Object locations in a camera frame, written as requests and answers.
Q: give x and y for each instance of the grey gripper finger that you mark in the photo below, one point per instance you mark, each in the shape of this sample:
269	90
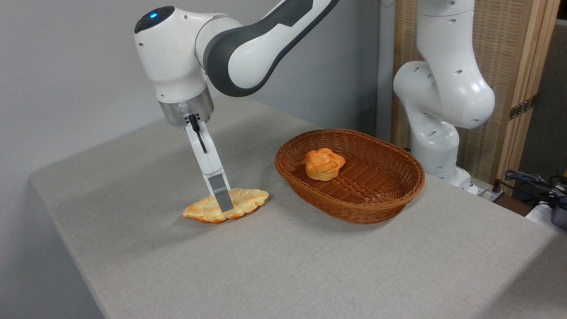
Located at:
221	192

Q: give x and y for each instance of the black screen hinge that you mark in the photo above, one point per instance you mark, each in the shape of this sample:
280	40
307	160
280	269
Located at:
522	107

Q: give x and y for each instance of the grey plastic device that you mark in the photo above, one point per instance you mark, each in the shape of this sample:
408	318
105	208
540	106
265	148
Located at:
560	217

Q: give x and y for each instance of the brown oval wicker basket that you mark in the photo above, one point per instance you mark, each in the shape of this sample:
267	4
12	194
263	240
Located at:
376	195

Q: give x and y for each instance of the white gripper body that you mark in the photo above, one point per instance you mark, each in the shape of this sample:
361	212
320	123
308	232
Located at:
206	150

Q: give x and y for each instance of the wooden rattan folding screen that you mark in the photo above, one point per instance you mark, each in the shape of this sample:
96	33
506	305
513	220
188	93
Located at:
505	44

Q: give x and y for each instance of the golden croissant bread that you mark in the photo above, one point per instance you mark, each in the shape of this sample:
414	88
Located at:
248	199

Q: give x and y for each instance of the black power plug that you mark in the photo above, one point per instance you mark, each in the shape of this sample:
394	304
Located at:
497	186

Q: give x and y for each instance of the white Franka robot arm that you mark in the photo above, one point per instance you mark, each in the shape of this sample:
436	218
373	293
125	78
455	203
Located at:
172	57

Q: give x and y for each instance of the round braided bread roll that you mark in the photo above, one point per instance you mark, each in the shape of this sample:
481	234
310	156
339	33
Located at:
325	164

